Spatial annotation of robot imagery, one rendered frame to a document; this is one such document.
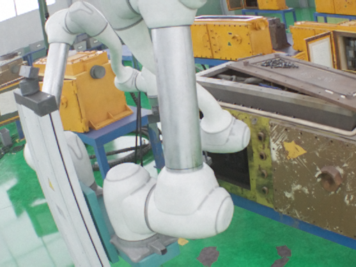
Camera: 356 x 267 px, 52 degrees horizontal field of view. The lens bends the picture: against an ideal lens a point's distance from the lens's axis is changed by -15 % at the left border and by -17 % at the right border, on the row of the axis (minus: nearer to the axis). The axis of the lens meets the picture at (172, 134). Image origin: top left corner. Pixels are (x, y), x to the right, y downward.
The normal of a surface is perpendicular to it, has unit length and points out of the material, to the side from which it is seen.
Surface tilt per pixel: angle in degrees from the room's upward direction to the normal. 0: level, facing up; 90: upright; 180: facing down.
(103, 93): 90
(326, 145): 90
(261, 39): 90
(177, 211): 77
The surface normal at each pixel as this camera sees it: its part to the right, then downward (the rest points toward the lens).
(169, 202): -0.57, 0.18
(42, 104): 0.59, 0.20
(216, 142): -0.39, 0.60
